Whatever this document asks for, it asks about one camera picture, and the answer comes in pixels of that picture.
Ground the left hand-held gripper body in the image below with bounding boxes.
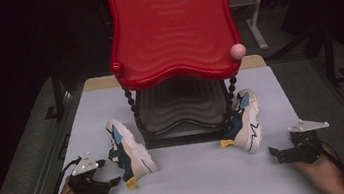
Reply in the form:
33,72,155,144
63,148,113,194

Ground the white and navy sneaker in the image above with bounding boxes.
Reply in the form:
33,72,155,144
103,113,160,192
213,87,266,158

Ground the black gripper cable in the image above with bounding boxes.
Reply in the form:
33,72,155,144
42,156,87,194
320,144,344,193

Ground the red and black shoe rack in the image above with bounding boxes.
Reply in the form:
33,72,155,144
100,0,259,154

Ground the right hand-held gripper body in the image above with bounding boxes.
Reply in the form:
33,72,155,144
278,116,335,168

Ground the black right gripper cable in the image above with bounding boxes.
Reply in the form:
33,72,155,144
320,144,344,193

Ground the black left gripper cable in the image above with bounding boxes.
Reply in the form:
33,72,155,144
42,156,87,194

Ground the white table with metal legs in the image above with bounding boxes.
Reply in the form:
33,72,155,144
229,0,322,54

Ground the person's right hand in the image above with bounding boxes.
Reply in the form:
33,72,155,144
288,141,340,184

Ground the black metal stand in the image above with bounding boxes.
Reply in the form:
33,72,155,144
317,25,344,89
37,65,70,126

